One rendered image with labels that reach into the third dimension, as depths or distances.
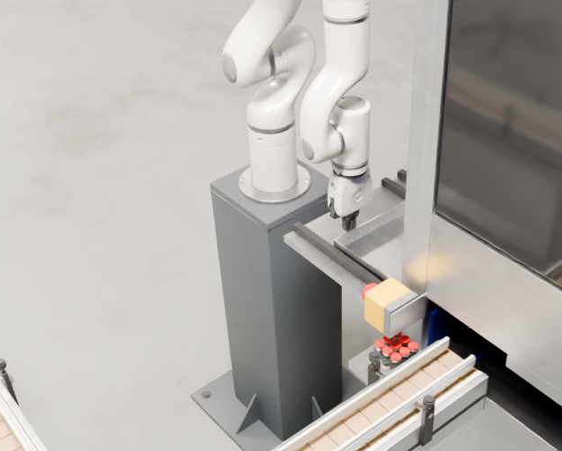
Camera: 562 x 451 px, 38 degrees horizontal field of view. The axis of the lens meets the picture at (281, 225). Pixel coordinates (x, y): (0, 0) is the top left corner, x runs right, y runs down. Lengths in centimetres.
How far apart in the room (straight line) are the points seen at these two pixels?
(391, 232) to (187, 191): 187
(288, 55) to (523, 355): 88
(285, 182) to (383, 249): 35
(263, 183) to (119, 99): 250
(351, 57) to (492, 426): 76
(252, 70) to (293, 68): 12
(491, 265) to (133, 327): 187
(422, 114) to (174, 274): 201
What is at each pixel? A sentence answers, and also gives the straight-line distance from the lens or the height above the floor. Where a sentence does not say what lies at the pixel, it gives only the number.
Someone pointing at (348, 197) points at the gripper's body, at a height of 102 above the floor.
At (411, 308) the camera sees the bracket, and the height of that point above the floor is 101.
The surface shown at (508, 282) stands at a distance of 140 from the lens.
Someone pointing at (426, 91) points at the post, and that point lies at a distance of 136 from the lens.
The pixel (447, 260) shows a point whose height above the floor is 113.
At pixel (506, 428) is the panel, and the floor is 84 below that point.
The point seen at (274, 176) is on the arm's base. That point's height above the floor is 92.
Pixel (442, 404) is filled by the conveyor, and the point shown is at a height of 93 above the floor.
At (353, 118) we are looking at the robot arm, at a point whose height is 122.
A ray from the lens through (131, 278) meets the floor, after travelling 327.
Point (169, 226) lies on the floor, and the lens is 350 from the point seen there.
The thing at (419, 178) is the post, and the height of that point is 127.
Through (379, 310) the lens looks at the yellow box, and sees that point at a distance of 155.
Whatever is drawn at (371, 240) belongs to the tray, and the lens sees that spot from 192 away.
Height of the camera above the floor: 207
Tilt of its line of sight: 37 degrees down
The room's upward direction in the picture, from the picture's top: 3 degrees counter-clockwise
